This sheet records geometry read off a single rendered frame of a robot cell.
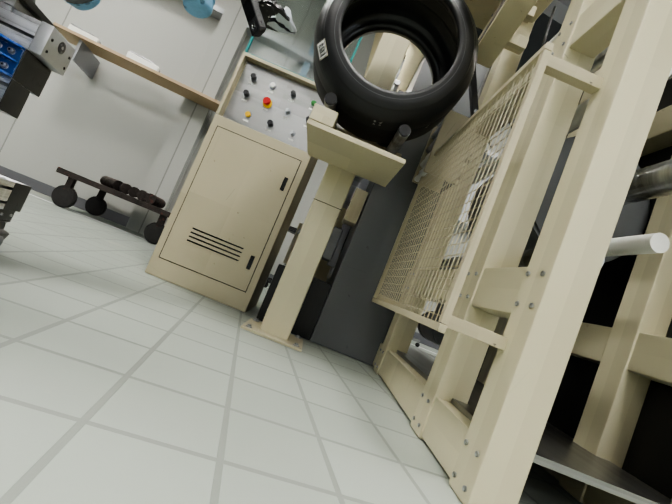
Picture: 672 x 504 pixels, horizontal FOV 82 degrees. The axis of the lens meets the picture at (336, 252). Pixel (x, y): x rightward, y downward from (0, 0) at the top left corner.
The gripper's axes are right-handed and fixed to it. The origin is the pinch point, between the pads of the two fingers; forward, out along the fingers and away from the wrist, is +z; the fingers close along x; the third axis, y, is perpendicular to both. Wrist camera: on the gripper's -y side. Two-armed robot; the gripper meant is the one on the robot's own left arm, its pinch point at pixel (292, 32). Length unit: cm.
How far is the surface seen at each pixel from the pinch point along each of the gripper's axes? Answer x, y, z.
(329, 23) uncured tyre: -3.3, 10.3, 12.7
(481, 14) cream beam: -28, 47, 79
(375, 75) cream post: 11, 22, 55
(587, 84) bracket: -71, -35, 33
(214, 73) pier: 307, 210, 113
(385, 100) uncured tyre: -13.8, -14.6, 31.0
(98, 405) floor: -16, -107, -41
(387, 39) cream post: 6, 39, 57
